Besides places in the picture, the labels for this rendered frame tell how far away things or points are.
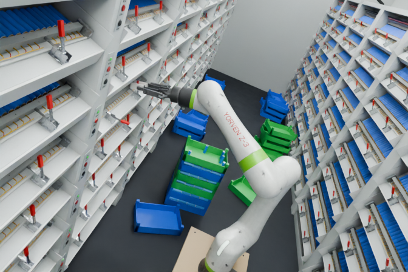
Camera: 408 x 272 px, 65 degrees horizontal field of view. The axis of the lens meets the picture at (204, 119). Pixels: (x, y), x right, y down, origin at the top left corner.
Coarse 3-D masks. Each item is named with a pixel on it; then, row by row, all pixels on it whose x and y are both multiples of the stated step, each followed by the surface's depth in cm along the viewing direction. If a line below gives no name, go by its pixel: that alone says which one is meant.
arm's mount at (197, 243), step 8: (192, 232) 167; (200, 232) 169; (192, 240) 162; (200, 240) 164; (208, 240) 166; (184, 248) 157; (192, 248) 158; (200, 248) 160; (208, 248) 162; (184, 256) 153; (192, 256) 154; (200, 256) 156; (240, 256) 164; (248, 256) 166; (176, 264) 148; (184, 264) 149; (192, 264) 151; (240, 264) 160
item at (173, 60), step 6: (180, 48) 228; (174, 54) 222; (180, 54) 230; (186, 54) 229; (168, 60) 207; (174, 60) 213; (180, 60) 225; (168, 66) 203; (174, 66) 210; (162, 72) 190; (168, 72) 197; (162, 78) 175
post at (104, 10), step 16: (80, 0) 85; (96, 0) 84; (112, 0) 83; (128, 0) 90; (96, 16) 86; (112, 16) 85; (112, 32) 89; (112, 48) 93; (96, 64) 91; (112, 64) 99; (96, 80) 93; (80, 128) 101; (80, 160) 107; (64, 176) 111; (64, 208) 117
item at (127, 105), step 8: (144, 80) 165; (152, 80) 166; (144, 96) 159; (112, 104) 136; (120, 104) 140; (128, 104) 144; (136, 104) 151; (104, 112) 129; (112, 112) 132; (120, 112) 136; (128, 112) 145; (104, 120) 125; (104, 128) 122
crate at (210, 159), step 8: (192, 144) 224; (200, 144) 223; (184, 152) 207; (192, 152) 218; (200, 152) 221; (208, 152) 225; (216, 152) 226; (184, 160) 207; (192, 160) 206; (200, 160) 206; (208, 160) 216; (216, 160) 220; (224, 160) 223; (208, 168) 208; (216, 168) 208; (224, 168) 208
